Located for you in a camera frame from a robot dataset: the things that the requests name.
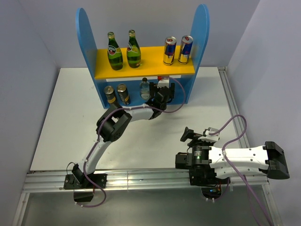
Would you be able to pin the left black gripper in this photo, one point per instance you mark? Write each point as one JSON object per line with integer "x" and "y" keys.
{"x": 152, "y": 90}

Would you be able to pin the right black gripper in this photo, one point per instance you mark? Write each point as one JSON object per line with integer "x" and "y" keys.
{"x": 189, "y": 133}

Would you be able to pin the clear water bottle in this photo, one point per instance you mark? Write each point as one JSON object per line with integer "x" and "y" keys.
{"x": 145, "y": 89}

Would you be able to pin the black can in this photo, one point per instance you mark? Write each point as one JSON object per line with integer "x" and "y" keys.
{"x": 111, "y": 97}
{"x": 123, "y": 94}

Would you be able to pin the green glass bottle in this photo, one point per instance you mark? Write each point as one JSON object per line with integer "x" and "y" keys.
{"x": 133, "y": 51}
{"x": 114, "y": 53}

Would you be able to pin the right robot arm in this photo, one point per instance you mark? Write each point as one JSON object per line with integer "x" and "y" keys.
{"x": 208, "y": 164}

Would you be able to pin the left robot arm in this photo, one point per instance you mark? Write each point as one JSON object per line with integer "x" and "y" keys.
{"x": 111, "y": 126}

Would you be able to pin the blue and yellow wooden shelf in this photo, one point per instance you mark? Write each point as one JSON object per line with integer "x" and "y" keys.
{"x": 152, "y": 61}

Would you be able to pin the red bull can left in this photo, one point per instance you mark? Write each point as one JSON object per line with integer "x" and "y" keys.
{"x": 169, "y": 50}

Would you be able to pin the red bull can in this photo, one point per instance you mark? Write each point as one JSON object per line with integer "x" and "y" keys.
{"x": 169, "y": 50}
{"x": 185, "y": 49}

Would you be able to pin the red bull can right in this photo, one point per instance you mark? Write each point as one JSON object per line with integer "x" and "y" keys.
{"x": 185, "y": 49}

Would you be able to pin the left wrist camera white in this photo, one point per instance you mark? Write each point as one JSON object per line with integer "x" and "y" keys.
{"x": 163, "y": 81}

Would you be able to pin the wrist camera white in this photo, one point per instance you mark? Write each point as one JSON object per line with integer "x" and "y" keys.
{"x": 210, "y": 135}
{"x": 163, "y": 81}

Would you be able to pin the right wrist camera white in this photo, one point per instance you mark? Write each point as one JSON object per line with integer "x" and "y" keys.
{"x": 210, "y": 135}

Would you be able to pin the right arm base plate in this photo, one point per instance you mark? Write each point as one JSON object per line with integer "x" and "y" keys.
{"x": 205, "y": 178}

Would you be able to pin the aluminium right side rail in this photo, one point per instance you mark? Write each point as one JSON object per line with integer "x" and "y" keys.
{"x": 237, "y": 122}

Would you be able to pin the aluminium rail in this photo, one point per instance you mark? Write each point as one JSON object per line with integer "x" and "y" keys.
{"x": 46, "y": 182}
{"x": 237, "y": 122}

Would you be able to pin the aluminium front rail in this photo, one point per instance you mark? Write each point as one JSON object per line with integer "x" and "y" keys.
{"x": 46, "y": 182}

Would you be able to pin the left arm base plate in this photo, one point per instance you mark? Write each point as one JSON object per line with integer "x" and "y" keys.
{"x": 77, "y": 180}

